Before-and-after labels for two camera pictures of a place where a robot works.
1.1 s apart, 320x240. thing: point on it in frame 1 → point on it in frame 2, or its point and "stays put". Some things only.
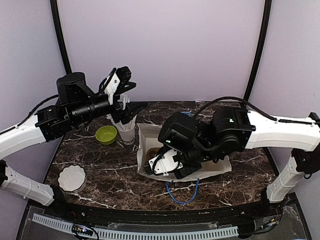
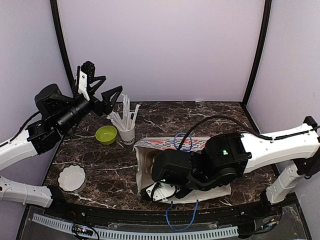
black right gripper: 181,174 → 180,197
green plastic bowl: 106,135 stays put
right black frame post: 260,50 stays put
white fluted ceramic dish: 72,178 stays put
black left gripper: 128,113 → 106,105
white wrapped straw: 118,125 stays put
